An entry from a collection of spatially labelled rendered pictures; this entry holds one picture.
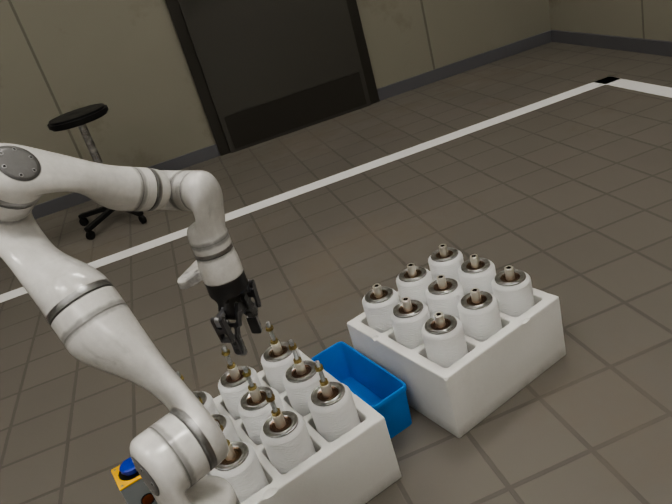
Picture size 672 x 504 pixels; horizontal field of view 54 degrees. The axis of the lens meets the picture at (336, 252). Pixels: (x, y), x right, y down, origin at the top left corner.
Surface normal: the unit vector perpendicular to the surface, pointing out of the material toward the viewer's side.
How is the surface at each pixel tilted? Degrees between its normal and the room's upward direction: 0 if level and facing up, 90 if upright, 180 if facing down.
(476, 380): 90
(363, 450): 90
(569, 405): 0
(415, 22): 90
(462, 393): 90
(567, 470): 0
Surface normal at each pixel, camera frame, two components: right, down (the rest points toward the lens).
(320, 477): 0.52, 0.26
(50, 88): 0.29, 0.36
